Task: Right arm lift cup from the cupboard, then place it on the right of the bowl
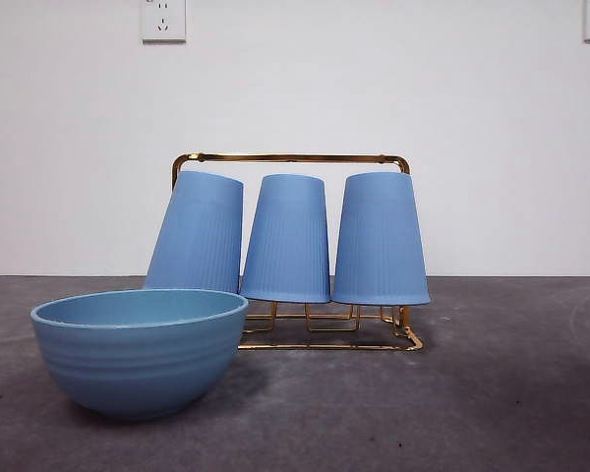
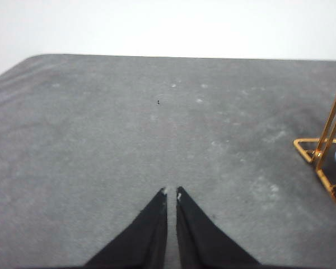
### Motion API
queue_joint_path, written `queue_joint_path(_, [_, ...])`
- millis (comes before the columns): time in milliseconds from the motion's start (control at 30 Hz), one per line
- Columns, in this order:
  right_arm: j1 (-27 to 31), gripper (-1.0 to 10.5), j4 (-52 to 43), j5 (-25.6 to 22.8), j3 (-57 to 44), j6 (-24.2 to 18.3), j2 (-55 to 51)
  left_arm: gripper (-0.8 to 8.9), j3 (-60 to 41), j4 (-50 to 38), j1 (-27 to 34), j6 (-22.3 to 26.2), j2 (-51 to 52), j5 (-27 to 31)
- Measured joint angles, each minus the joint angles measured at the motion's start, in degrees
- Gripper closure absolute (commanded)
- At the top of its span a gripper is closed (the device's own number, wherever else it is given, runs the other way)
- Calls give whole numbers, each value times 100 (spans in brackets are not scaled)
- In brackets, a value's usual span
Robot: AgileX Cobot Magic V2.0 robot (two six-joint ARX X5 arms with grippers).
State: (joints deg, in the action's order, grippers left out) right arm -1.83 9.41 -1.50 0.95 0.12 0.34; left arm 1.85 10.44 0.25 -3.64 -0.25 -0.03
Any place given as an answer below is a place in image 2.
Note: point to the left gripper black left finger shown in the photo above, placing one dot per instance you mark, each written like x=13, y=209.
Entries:
x=148, y=241

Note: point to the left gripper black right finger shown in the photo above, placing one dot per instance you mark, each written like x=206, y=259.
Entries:
x=201, y=243

